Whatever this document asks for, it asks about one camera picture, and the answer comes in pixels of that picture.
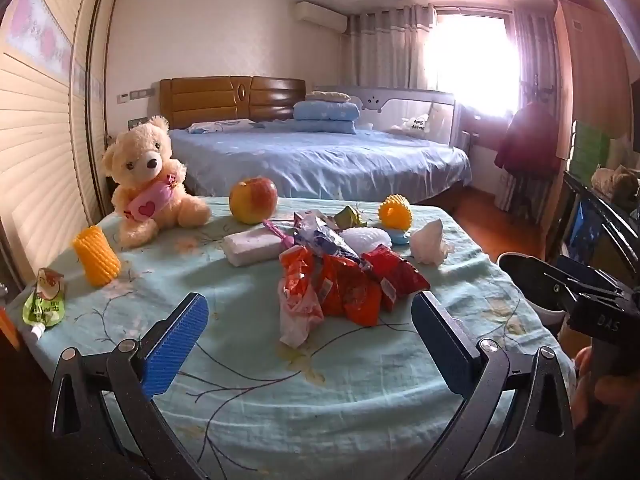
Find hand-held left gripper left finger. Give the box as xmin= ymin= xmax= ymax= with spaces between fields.
xmin=47 ymin=291 xmax=211 ymax=480

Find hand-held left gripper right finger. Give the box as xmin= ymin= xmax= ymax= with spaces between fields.
xmin=411 ymin=291 xmax=576 ymax=480

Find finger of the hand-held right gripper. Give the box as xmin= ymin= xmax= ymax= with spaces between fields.
xmin=498 ymin=252 xmax=576 ymax=313
xmin=555 ymin=255 xmax=631 ymax=301

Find bright red snack packet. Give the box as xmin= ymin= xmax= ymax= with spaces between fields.
xmin=360 ymin=245 xmax=432 ymax=312

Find white tissue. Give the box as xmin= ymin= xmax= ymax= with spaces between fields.
xmin=410 ymin=218 xmax=454 ymax=265

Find red orange snack packet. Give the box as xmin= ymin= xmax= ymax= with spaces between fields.
xmin=320 ymin=255 xmax=383 ymax=327

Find yellow corn toy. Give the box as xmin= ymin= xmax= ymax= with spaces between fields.
xmin=72 ymin=225 xmax=122 ymax=287

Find white red milk carton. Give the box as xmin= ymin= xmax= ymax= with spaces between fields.
xmin=222 ymin=227 xmax=298 ymax=267

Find white pink plastic wrapper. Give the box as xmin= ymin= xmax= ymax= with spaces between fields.
xmin=278 ymin=282 xmax=326 ymax=349

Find white foam fruit net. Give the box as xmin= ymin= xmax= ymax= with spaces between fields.
xmin=340 ymin=226 xmax=394 ymax=257

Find green drink pouch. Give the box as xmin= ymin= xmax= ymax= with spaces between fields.
xmin=21 ymin=266 xmax=67 ymax=341

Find yellow spiky ball toy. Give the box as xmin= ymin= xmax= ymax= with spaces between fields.
xmin=378 ymin=194 xmax=414 ymax=234

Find pink pouch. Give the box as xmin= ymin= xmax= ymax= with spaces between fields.
xmin=262 ymin=220 xmax=296 ymax=247

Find green yellow wrapper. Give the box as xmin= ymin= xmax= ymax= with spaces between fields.
xmin=334 ymin=203 xmax=369 ymax=231

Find purple foil wrapper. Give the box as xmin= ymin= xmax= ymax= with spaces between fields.
xmin=292 ymin=210 xmax=362 ymax=262

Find person's right hand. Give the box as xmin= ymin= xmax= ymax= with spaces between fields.
xmin=572 ymin=347 xmax=608 ymax=431

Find black television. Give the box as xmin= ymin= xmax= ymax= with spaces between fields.
xmin=562 ymin=170 xmax=640 ymax=281

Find beige furry toy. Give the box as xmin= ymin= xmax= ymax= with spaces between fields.
xmin=592 ymin=164 xmax=640 ymax=199

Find green box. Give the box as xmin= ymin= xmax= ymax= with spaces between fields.
xmin=570 ymin=122 xmax=612 ymax=186

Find dark red coat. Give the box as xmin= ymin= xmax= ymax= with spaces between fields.
xmin=495 ymin=102 xmax=561 ymax=179

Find green floral tablecloth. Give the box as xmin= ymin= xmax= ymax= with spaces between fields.
xmin=10 ymin=195 xmax=576 ymax=480

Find red yellow apple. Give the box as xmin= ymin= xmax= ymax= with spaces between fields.
xmin=229 ymin=176 xmax=279 ymax=225

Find orange object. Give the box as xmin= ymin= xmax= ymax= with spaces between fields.
xmin=0 ymin=305 xmax=21 ymax=352

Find beige teddy bear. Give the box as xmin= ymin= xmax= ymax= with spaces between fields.
xmin=102 ymin=115 xmax=213 ymax=248

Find wooden cabinet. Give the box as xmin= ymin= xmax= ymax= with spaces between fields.
xmin=550 ymin=0 xmax=640 ymax=161

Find grey curtain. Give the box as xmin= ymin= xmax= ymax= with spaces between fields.
xmin=510 ymin=5 xmax=557 ymax=211
xmin=347 ymin=4 xmax=436 ymax=92

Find bed with blue sheet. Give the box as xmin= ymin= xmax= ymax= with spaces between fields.
xmin=167 ymin=127 xmax=473 ymax=202

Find bright window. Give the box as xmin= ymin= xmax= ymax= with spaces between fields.
xmin=425 ymin=7 xmax=521 ymax=116

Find white blue printed pillow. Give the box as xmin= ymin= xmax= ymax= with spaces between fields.
xmin=187 ymin=119 xmax=266 ymax=135

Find cream sliding wardrobe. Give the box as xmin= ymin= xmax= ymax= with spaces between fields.
xmin=0 ymin=0 xmax=116 ymax=281

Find wooden headboard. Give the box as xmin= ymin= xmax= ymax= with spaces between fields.
xmin=160 ymin=76 xmax=307 ymax=131

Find folded blue quilt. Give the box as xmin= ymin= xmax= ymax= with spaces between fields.
xmin=292 ymin=100 xmax=361 ymax=135

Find white air conditioner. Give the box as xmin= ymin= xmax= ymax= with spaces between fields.
xmin=294 ymin=1 xmax=348 ymax=32

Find grey bed guard rail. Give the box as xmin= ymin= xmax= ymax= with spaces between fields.
xmin=312 ymin=85 xmax=458 ymax=148

